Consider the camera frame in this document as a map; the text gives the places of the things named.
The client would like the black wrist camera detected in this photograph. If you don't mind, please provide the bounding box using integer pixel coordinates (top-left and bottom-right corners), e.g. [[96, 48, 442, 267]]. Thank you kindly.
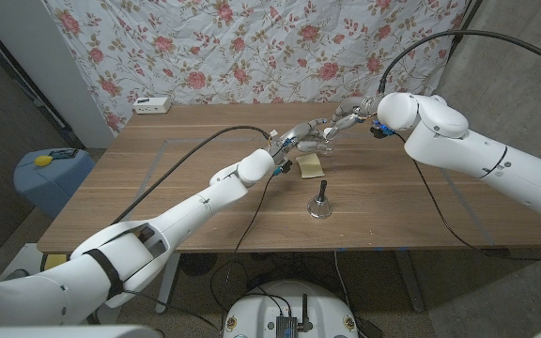
[[272, 159, 294, 177], [371, 120, 396, 140]]

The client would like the grey table leg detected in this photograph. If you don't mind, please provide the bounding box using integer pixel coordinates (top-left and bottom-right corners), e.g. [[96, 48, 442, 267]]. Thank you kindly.
[[394, 251, 425, 314]]

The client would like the floral backdrop cloth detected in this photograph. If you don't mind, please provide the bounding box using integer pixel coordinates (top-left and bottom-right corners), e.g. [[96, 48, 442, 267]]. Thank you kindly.
[[44, 0, 471, 135]]

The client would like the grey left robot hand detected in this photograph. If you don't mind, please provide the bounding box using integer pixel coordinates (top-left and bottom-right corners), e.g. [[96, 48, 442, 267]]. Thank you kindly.
[[269, 117, 335, 165]]

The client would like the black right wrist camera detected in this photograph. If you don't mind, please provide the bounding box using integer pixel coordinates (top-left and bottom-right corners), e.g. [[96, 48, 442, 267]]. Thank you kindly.
[[371, 120, 396, 140]]

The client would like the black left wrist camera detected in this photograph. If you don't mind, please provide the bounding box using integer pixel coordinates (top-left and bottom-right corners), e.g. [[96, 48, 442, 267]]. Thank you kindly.
[[272, 159, 294, 177]]

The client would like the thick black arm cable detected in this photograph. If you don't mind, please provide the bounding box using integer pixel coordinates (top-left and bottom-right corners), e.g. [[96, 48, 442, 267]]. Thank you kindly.
[[378, 29, 541, 95], [110, 125, 274, 226]]

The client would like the yellow sponge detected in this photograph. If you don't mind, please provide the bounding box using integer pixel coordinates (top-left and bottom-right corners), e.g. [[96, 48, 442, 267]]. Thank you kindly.
[[295, 152, 326, 179]]

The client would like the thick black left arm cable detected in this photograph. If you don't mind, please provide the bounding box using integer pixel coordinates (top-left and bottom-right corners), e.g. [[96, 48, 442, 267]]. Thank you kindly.
[[110, 125, 274, 226]]

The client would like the white power strip box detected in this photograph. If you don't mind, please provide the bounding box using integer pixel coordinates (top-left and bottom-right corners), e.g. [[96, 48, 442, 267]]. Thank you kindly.
[[131, 96, 173, 115]]

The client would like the black slanted frame bar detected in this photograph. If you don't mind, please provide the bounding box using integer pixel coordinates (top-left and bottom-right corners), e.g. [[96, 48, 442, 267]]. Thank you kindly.
[[0, 16, 86, 149]]

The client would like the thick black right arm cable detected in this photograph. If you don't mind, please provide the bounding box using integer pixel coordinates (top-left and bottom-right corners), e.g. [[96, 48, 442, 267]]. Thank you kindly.
[[378, 29, 541, 95]]

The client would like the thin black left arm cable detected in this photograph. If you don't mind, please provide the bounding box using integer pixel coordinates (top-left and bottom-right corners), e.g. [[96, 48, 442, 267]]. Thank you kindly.
[[233, 172, 279, 254]]

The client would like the yellow black floor mat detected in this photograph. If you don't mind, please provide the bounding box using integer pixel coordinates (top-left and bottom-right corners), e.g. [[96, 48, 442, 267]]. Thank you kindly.
[[39, 253, 72, 273]]

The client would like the silver bell black handle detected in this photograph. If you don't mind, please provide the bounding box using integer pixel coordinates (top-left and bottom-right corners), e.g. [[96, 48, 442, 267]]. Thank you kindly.
[[306, 179, 333, 220]]

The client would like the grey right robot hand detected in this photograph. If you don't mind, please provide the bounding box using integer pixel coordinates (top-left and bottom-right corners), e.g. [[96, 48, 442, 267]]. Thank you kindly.
[[322, 96, 384, 142]]

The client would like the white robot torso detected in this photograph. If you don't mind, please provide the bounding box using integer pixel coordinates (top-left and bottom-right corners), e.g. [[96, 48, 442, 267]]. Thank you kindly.
[[222, 280, 360, 338]]

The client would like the black stand pole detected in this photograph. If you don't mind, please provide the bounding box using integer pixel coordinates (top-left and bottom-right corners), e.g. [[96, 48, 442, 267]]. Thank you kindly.
[[447, 0, 484, 60]]

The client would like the round black floor object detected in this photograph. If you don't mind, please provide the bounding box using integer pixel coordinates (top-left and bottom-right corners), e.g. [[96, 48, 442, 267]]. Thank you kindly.
[[179, 253, 218, 277]]

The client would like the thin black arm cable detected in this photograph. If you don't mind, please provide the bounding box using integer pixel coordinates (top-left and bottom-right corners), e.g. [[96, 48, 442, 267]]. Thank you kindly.
[[394, 133, 541, 263], [233, 172, 279, 254]]

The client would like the clear white-capped medicine bottle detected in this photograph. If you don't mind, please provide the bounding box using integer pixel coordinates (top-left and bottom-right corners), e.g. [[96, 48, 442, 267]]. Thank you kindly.
[[307, 135, 335, 156]]

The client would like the black flat device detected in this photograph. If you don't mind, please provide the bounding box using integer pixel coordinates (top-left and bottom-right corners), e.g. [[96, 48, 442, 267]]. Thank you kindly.
[[49, 148, 80, 161]]

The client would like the blue round stool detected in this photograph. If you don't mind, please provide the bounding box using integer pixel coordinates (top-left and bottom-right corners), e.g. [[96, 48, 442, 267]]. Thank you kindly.
[[13, 147, 96, 220]]

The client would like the white table leg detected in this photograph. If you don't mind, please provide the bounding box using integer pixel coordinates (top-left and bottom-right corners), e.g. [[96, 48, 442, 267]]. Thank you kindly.
[[155, 253, 181, 315]]

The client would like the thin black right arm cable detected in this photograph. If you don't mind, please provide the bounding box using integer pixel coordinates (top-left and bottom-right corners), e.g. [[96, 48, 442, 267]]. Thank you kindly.
[[394, 133, 541, 263]]

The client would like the looped black floor cable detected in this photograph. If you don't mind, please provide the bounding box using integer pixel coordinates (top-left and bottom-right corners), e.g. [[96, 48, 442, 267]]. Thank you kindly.
[[209, 260, 281, 306]]

